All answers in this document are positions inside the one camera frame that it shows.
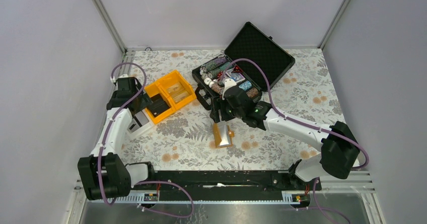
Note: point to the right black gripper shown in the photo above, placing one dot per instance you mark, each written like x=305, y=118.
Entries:
x=219, y=103

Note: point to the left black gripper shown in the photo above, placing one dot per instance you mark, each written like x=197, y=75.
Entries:
x=144, y=101

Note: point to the orange card holder wallet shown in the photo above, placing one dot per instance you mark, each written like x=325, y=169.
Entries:
x=223, y=135

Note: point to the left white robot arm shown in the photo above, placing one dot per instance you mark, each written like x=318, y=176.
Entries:
x=103, y=174

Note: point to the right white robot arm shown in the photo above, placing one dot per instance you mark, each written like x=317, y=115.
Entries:
x=336, y=144

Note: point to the white magnetic stripe card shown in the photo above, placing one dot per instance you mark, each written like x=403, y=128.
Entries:
x=139, y=120

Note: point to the clear plastic card bin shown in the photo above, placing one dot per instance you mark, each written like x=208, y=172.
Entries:
x=141, y=131

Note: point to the playing card deck box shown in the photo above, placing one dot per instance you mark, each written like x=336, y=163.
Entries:
x=236, y=76

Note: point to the yellow divided plastic bin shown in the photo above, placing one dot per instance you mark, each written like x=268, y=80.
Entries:
x=169, y=94

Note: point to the black poker chip case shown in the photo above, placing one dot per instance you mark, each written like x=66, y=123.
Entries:
x=251, y=52

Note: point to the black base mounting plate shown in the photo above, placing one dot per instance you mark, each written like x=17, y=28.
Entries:
x=227, y=186

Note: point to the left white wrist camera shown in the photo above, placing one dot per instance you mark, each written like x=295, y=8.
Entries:
x=115, y=80

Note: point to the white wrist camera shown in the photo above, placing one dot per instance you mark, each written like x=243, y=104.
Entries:
x=228, y=83
x=115, y=80

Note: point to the aluminium frame rail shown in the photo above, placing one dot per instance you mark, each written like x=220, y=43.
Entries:
x=117, y=120

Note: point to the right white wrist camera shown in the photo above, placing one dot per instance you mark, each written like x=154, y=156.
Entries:
x=228, y=83

